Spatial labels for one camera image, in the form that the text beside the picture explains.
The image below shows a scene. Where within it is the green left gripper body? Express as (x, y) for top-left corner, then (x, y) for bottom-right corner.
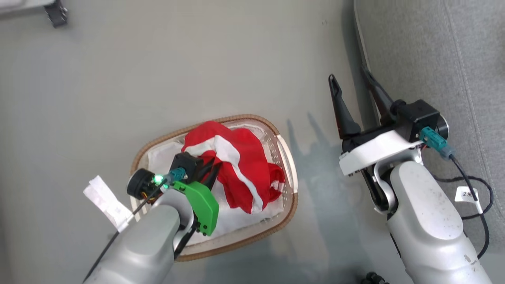
(174, 180), (220, 236)

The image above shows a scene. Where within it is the black caster wheel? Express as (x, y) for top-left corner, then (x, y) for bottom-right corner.
(44, 0), (68, 28)

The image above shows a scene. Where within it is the large white cable label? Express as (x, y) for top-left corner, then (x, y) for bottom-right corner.
(83, 175), (133, 232)

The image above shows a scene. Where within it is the woven rim laundry basket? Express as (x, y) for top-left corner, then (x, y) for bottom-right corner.
(130, 114), (299, 262)

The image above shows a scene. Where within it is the grey fabric sofa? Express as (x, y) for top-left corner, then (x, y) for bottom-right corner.
(353, 0), (505, 273)

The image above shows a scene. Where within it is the small white cable label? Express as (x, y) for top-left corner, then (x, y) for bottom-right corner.
(454, 186), (483, 214)

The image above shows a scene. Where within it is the teal right cable connector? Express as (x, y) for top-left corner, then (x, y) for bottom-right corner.
(419, 126), (455, 159)

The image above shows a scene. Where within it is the teal cable connector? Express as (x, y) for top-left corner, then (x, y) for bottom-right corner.
(168, 167), (186, 183)
(419, 126), (455, 159)

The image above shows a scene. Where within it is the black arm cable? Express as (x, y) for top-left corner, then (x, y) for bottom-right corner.
(83, 183), (171, 283)
(432, 156), (494, 260)

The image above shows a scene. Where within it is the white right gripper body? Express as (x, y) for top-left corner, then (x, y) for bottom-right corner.
(339, 125), (423, 212)

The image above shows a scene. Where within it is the red white sports jersey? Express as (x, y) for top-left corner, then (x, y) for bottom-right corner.
(181, 121), (286, 215)

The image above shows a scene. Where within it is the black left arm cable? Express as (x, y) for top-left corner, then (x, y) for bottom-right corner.
(83, 183), (171, 283)

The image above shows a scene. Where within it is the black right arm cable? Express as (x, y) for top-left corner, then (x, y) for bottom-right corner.
(432, 156), (494, 260)

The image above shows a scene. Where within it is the teal left cable connector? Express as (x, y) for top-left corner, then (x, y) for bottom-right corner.
(168, 167), (186, 183)

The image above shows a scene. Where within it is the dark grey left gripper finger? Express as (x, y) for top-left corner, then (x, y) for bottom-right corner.
(205, 162), (223, 190)
(197, 158), (216, 183)

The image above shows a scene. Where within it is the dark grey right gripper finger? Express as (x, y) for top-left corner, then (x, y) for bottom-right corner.
(361, 67), (395, 124)
(328, 74), (362, 140)

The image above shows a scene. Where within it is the white cloth basket liner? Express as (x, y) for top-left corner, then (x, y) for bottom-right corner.
(147, 126), (285, 239)

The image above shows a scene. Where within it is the grey partition foot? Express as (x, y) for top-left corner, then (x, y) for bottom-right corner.
(0, 0), (56, 16)

